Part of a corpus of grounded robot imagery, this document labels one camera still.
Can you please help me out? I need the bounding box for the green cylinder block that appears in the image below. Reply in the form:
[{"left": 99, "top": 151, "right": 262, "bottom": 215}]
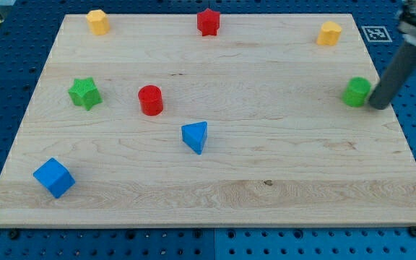
[{"left": 342, "top": 77, "right": 371, "bottom": 107}]

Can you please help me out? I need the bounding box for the red cylinder block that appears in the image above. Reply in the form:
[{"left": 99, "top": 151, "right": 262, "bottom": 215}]
[{"left": 138, "top": 85, "right": 164, "bottom": 116}]

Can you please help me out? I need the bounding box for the blue cube block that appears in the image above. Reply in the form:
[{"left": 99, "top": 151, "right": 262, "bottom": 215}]
[{"left": 33, "top": 157, "right": 76, "bottom": 199}]

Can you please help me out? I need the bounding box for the white fiducial marker tag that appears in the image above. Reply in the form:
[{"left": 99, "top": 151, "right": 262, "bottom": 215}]
[{"left": 361, "top": 25, "right": 392, "bottom": 43}]

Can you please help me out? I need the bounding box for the light wooden board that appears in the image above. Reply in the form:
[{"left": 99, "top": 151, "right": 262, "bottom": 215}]
[{"left": 0, "top": 14, "right": 416, "bottom": 228}]

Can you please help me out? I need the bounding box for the blue triangle block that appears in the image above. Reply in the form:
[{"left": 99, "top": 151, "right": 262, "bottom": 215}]
[{"left": 181, "top": 121, "right": 208, "bottom": 155}]

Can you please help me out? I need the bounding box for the green star block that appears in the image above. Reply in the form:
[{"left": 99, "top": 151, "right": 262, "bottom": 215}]
[{"left": 68, "top": 77, "right": 103, "bottom": 111}]

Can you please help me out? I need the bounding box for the red star block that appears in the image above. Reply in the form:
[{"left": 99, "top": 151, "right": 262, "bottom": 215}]
[{"left": 196, "top": 8, "right": 220, "bottom": 36}]

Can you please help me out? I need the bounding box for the yellow heart block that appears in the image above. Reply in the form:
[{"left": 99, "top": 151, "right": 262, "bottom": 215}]
[{"left": 316, "top": 21, "right": 342, "bottom": 46}]

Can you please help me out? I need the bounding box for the yellow hexagon block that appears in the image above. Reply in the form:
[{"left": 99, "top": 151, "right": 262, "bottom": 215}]
[{"left": 86, "top": 9, "right": 110, "bottom": 35}]

